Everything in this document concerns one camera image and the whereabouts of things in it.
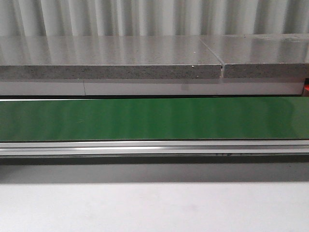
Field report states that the grey stone slab right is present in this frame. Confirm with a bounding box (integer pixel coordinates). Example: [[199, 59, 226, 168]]
[[200, 34, 309, 80]]

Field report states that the grey stone slab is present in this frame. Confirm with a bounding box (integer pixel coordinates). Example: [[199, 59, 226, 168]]
[[200, 34, 309, 80], [0, 36, 222, 80]]

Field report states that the green conveyor belt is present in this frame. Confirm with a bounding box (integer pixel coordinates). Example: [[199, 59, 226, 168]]
[[0, 97, 309, 142]]

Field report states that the grey stone slab left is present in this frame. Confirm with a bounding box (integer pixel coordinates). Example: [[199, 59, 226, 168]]
[[0, 36, 222, 80]]

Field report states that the white conveyor back panel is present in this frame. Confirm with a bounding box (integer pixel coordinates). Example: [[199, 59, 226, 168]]
[[0, 78, 305, 96]]

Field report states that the orange object at right edge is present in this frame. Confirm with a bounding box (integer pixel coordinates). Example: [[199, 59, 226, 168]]
[[302, 84, 309, 97]]

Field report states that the white corrugated curtain backdrop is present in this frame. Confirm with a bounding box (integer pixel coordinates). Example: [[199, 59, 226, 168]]
[[0, 0, 309, 36]]

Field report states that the aluminium conveyor front rail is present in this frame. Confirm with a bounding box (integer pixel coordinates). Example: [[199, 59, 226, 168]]
[[0, 140, 309, 158]]

